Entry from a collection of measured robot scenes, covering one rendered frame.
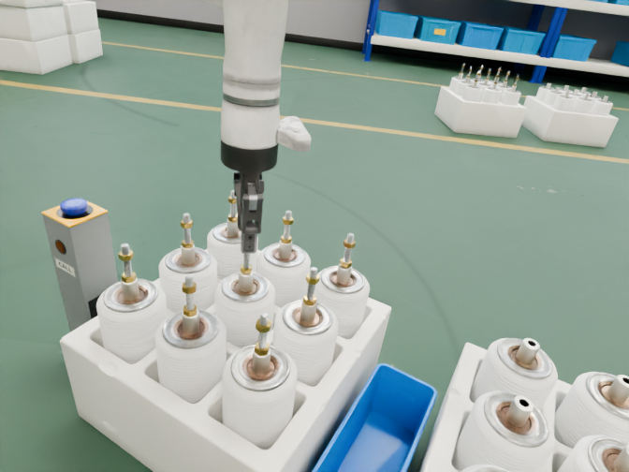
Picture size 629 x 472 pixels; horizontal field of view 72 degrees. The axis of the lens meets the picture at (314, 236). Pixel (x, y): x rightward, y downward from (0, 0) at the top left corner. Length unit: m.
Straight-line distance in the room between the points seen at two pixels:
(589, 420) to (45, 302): 1.05
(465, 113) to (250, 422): 2.37
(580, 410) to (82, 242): 0.77
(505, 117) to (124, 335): 2.49
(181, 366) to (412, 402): 0.41
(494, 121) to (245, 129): 2.37
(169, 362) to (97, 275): 0.28
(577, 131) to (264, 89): 2.67
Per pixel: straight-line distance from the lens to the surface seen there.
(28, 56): 3.26
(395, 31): 4.96
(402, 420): 0.87
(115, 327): 0.69
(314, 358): 0.65
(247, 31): 0.52
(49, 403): 0.93
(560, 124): 3.01
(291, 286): 0.77
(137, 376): 0.69
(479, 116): 2.77
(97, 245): 0.82
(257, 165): 0.56
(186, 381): 0.64
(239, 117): 0.54
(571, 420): 0.74
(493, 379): 0.70
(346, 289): 0.72
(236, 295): 0.68
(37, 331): 1.08
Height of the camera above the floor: 0.68
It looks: 31 degrees down
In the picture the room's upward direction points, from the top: 7 degrees clockwise
